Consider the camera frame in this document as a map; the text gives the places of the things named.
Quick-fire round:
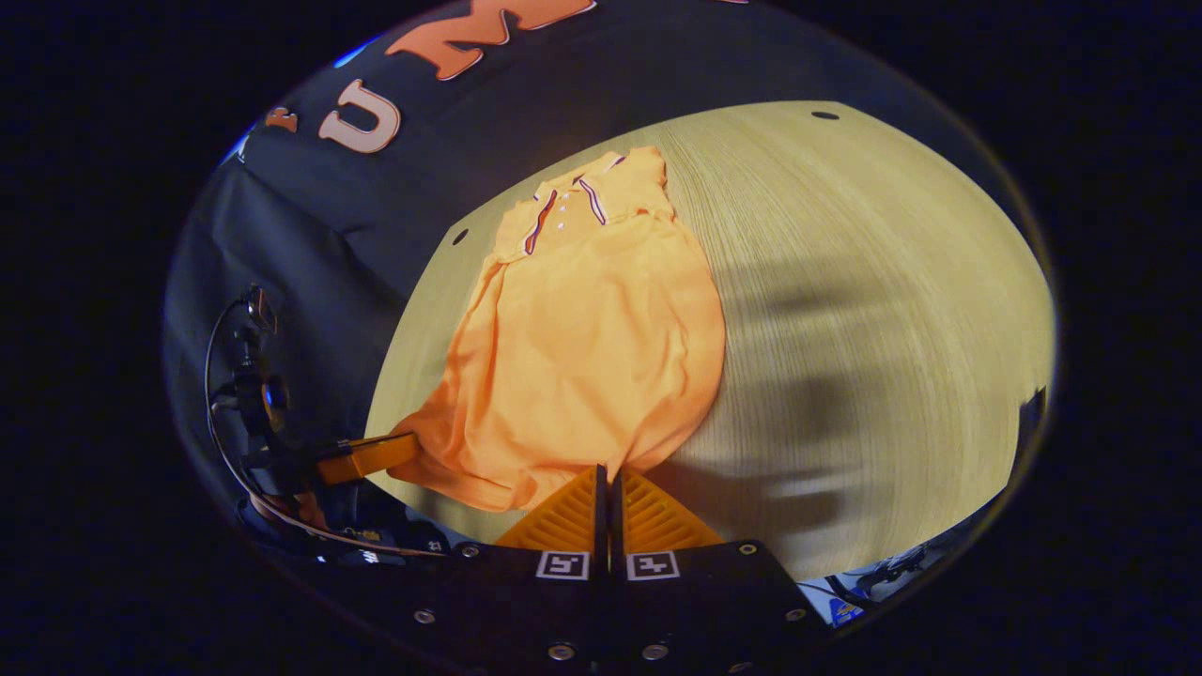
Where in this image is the orange T-shirt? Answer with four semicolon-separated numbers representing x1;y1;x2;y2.
387;146;727;513

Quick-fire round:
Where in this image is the black cable bundle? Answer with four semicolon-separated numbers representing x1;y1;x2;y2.
798;545;949;621

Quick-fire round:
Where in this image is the black backdrop cloth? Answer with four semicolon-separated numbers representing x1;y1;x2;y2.
164;0;1025;489

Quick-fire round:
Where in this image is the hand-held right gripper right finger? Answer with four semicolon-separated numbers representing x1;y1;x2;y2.
610;467;827;676

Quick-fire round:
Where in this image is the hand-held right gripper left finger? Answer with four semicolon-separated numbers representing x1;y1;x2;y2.
399;465;609;676

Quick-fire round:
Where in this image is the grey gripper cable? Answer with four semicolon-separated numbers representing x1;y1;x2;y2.
205;299;447;557

